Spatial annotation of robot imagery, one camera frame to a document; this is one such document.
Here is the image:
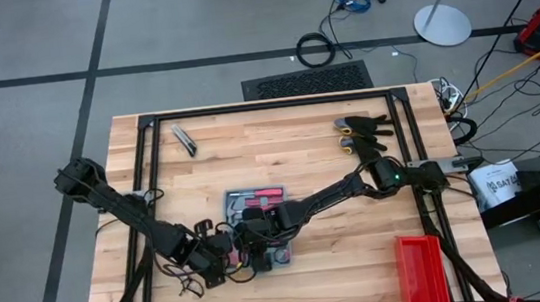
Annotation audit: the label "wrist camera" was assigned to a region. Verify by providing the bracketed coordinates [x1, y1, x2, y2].
[203, 268, 229, 289]
[251, 249, 275, 274]

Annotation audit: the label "black work glove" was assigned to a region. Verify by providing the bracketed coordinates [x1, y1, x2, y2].
[333, 111, 396, 143]
[338, 131, 391, 166]

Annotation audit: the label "grey utility knife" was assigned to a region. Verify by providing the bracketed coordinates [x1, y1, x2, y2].
[170, 122, 200, 161]

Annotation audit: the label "coiled black cable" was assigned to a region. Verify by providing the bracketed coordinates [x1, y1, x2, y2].
[293, 30, 338, 71]

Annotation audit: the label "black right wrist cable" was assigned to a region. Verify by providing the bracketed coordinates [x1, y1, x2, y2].
[229, 257, 261, 286]

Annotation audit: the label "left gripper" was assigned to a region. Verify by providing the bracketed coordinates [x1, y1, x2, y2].
[176, 218, 238, 281]

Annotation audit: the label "black safety glasses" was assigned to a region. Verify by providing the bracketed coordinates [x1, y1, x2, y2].
[176, 276, 207, 301]

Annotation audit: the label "black aluminium table frame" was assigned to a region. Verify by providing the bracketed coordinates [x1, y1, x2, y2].
[65, 77, 508, 302]

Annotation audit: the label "red handled screwdriver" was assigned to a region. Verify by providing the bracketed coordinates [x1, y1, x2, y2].
[228, 185, 285, 201]

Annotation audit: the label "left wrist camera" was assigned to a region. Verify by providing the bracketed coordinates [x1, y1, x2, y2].
[203, 268, 229, 289]

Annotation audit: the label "black floor vent grille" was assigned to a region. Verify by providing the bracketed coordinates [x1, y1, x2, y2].
[240, 58, 374, 103]

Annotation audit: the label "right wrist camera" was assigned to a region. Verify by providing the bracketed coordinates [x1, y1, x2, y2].
[251, 249, 275, 274]

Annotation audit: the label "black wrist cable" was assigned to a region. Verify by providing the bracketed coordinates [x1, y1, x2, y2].
[229, 257, 261, 286]
[149, 223, 204, 288]

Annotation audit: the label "thin black pole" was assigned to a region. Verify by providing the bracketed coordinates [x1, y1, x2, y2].
[434, 0, 540, 116]

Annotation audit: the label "grey plastic tool case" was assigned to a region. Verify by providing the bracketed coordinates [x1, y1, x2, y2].
[222, 183, 297, 273]

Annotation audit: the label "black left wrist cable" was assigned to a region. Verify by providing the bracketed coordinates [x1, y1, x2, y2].
[149, 223, 204, 288]

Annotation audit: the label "yellow floor cable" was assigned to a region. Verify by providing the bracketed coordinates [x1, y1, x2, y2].
[437, 39, 540, 116]

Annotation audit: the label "white power strip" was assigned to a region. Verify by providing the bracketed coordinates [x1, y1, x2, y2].
[435, 74, 468, 119]

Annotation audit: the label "white printed bag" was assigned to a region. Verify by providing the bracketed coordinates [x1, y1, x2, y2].
[466, 158, 523, 212]

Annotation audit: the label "red plastic bin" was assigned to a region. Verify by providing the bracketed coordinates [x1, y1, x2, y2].
[392, 230, 453, 302]

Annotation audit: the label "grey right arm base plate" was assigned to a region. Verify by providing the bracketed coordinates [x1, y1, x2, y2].
[406, 152, 485, 178]

